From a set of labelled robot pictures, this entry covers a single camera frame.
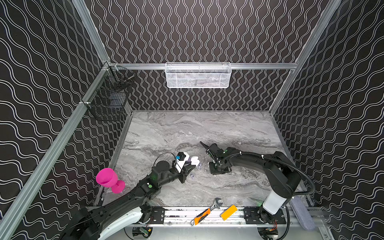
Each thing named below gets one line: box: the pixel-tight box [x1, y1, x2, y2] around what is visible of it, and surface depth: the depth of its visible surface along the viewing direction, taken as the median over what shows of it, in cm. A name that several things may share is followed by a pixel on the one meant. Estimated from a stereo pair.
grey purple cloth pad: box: [289, 195, 316, 231], surface depth 75 cm
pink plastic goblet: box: [95, 167, 126, 194], surface depth 74 cm
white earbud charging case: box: [191, 156, 200, 167], surface depth 77 cm
